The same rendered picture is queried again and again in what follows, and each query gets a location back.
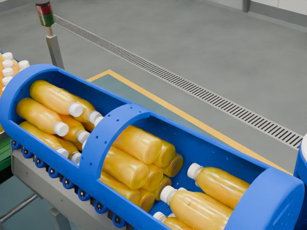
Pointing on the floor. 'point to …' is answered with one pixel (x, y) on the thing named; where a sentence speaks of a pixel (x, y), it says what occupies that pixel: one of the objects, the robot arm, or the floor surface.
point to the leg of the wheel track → (59, 220)
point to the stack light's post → (55, 51)
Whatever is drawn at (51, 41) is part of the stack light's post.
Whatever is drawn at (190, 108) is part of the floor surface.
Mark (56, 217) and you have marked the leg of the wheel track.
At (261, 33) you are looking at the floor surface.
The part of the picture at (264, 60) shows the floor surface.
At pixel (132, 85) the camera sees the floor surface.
